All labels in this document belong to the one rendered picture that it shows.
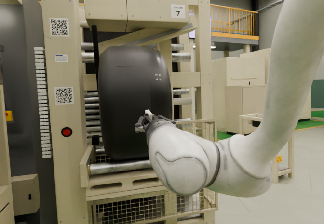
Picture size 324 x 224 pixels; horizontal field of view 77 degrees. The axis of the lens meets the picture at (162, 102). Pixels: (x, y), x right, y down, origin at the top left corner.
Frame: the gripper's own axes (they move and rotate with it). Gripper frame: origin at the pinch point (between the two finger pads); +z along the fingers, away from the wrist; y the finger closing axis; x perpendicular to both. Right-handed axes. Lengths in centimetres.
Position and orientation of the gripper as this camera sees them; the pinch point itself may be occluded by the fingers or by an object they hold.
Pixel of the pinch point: (148, 115)
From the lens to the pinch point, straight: 74.5
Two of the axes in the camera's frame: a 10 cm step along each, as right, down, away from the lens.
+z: -2.3, -2.0, 9.5
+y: -9.7, 0.5, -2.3
